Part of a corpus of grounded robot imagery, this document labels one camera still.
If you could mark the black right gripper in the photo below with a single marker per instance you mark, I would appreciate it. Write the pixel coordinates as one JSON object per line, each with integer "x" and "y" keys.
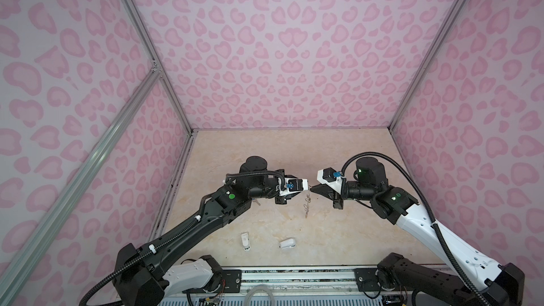
{"x": 329, "y": 193}

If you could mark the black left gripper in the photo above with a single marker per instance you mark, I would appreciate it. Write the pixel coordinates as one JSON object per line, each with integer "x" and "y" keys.
{"x": 282, "y": 201}

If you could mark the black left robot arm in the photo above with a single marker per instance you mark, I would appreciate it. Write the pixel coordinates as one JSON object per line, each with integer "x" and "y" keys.
{"x": 146, "y": 273}

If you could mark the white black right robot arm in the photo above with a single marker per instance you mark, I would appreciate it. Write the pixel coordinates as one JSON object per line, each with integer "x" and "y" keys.
{"x": 476, "y": 278}

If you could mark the white stapler right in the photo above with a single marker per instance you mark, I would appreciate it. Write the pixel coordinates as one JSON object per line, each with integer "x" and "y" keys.
{"x": 287, "y": 243}

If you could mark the white stapler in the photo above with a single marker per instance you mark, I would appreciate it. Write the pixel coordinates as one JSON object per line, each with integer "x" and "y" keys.
{"x": 245, "y": 241}
{"x": 287, "y": 243}

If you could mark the white stapler left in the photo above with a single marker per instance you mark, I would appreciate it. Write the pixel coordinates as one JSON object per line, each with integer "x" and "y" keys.
{"x": 245, "y": 241}

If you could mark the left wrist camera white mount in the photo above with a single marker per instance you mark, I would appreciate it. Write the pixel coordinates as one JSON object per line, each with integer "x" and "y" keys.
{"x": 294, "y": 186}

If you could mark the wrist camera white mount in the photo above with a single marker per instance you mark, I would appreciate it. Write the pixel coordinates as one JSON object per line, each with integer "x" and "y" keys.
{"x": 330, "y": 180}
{"x": 294, "y": 186}

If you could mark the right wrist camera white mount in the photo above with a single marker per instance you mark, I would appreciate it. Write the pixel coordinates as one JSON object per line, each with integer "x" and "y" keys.
{"x": 330, "y": 180}

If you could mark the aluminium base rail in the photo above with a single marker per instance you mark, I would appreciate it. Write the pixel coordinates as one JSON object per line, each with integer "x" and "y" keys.
{"x": 302, "y": 285}

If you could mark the aluminium corner frame post right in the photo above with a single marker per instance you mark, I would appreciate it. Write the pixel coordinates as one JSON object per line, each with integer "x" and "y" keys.
{"x": 439, "y": 40}

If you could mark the aluminium frame post left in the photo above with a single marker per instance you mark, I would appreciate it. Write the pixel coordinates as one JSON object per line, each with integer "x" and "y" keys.
{"x": 145, "y": 38}

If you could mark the aluminium diagonal frame bar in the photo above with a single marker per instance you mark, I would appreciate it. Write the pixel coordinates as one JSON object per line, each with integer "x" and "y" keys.
{"x": 27, "y": 259}

